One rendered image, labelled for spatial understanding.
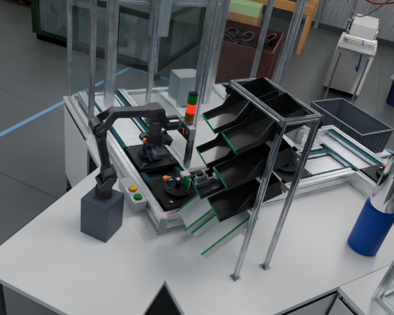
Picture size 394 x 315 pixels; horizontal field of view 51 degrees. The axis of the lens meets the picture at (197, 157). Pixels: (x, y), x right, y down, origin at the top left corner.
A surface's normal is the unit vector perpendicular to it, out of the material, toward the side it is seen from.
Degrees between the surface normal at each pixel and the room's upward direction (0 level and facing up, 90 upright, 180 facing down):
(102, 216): 90
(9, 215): 0
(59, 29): 90
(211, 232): 45
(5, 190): 0
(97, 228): 90
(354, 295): 0
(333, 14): 90
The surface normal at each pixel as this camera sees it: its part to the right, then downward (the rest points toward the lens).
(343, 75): -0.39, 0.45
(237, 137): -0.25, -0.73
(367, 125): -0.86, 0.15
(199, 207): -0.55, -0.54
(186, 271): 0.15, -0.83
